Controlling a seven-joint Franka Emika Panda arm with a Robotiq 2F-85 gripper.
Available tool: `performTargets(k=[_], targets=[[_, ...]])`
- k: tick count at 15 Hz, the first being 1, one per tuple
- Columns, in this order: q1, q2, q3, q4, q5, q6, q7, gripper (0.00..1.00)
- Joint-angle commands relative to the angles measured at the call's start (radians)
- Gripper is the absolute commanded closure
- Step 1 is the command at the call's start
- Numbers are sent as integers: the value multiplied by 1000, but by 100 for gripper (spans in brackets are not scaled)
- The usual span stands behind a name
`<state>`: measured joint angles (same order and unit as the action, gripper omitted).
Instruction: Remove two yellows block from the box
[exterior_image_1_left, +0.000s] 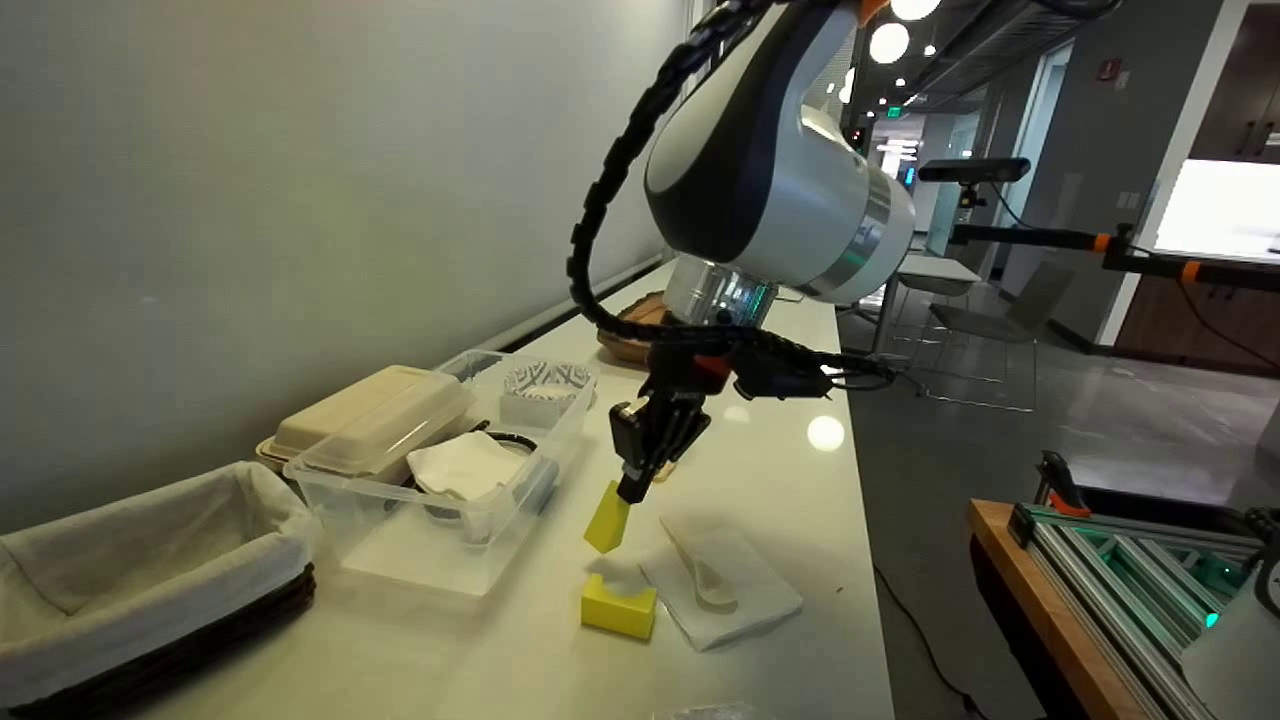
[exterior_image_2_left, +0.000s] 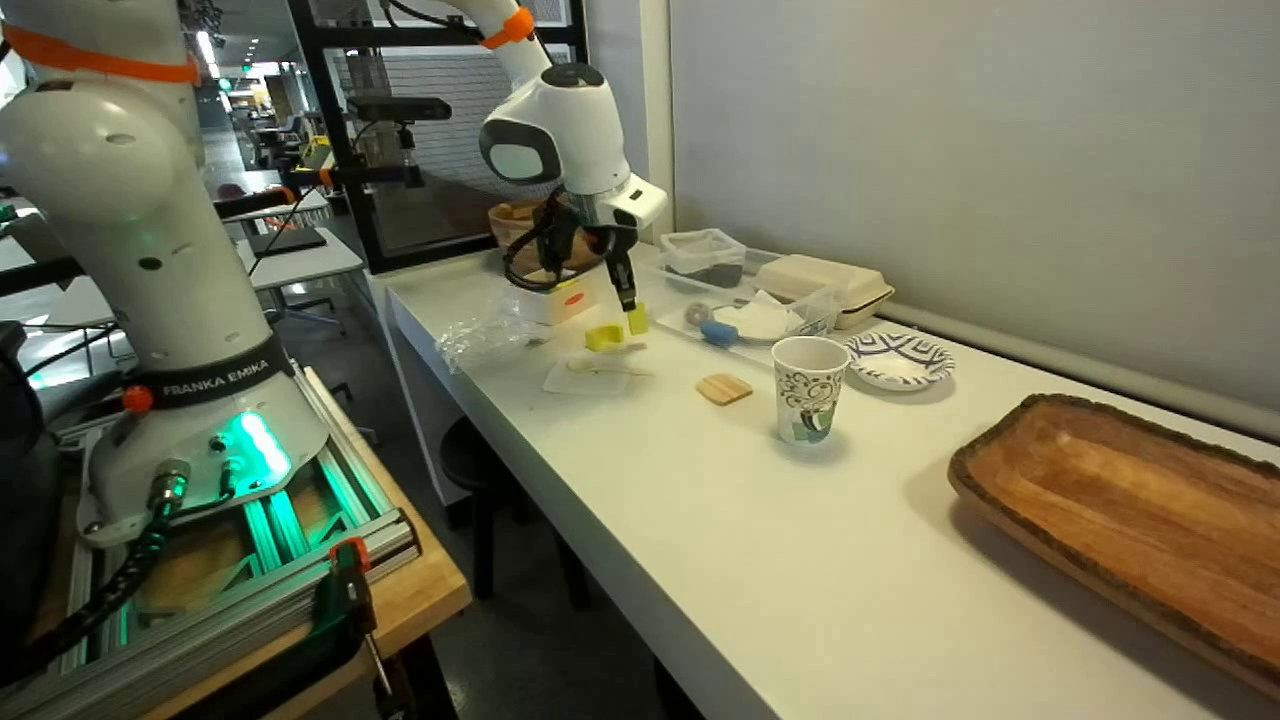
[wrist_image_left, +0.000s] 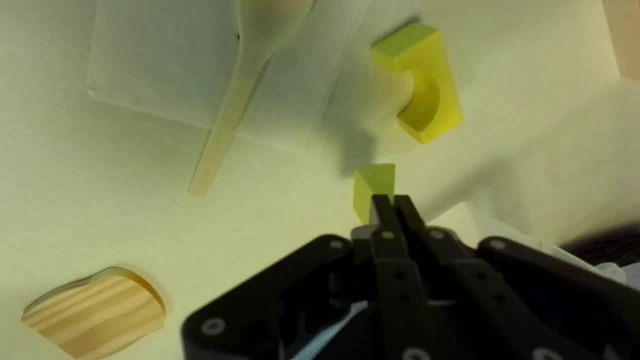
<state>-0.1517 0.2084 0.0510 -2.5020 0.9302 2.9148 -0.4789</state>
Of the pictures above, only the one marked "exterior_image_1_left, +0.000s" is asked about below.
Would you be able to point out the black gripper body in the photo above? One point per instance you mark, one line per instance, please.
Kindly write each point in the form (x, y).
(684, 365)

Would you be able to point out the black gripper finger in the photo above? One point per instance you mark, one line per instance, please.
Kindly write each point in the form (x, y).
(665, 458)
(638, 477)

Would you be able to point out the yellow triangular block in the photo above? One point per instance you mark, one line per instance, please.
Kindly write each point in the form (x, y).
(605, 530)

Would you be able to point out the yellow arch block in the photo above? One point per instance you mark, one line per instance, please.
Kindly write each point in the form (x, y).
(616, 610)

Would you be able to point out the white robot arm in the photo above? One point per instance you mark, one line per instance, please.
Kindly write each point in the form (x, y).
(752, 188)

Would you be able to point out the white paper napkin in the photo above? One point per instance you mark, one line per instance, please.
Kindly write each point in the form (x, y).
(709, 577)

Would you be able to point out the clear plastic tray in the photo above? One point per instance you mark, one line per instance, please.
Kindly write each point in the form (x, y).
(470, 498)

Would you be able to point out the woven wicker basket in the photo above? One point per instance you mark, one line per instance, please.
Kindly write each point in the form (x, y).
(124, 597)

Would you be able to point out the aluminium robot base mount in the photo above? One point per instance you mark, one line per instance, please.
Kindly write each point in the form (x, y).
(1130, 604)

